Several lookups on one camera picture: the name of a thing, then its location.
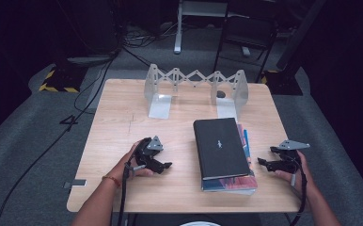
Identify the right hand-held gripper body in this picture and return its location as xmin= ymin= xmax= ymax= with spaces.
xmin=270 ymin=139 xmax=310 ymax=174

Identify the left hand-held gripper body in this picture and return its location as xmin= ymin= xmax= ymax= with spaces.
xmin=134 ymin=135 xmax=165 ymax=172

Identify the blue book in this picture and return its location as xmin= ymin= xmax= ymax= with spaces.
xmin=201 ymin=127 xmax=259 ymax=196

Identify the expandable metal bookend rack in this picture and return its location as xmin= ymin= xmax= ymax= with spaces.
xmin=143 ymin=63 xmax=249 ymax=121

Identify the black book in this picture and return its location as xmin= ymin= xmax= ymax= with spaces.
xmin=193 ymin=117 xmax=252 ymax=182

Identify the person's right hand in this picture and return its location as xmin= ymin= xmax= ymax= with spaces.
xmin=275 ymin=150 xmax=317 ymax=202

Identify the person's left hand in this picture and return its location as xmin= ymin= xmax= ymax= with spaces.
xmin=108 ymin=140 xmax=155 ymax=186

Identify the white round object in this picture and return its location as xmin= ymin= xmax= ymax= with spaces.
xmin=178 ymin=220 xmax=221 ymax=226

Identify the black stand with base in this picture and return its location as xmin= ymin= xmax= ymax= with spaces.
xmin=260 ymin=0 xmax=328 ymax=97

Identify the yellow-black striped stand base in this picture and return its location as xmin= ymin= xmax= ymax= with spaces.
xmin=38 ymin=64 xmax=88 ymax=93

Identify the black chair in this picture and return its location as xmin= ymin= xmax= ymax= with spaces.
xmin=213 ymin=12 xmax=279 ymax=83

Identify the left hand-held gripper cable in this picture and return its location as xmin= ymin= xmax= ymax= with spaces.
xmin=117 ymin=139 xmax=147 ymax=226

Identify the hand-held gripper cable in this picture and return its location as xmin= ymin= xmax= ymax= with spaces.
xmin=287 ymin=154 xmax=309 ymax=226
xmin=117 ymin=139 xmax=147 ymax=226

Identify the right hand-held gripper cable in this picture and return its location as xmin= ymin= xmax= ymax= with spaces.
xmin=287 ymin=154 xmax=309 ymax=226

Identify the orange bracelet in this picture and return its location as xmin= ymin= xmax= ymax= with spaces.
xmin=102 ymin=174 xmax=122 ymax=188

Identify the black floor cable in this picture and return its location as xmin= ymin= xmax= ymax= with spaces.
xmin=0 ymin=46 xmax=121 ymax=226

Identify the bundle of floor cables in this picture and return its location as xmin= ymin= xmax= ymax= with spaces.
xmin=119 ymin=23 xmax=178 ymax=50

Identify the white desk frame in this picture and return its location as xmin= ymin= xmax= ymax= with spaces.
xmin=173 ymin=0 xmax=229 ymax=55

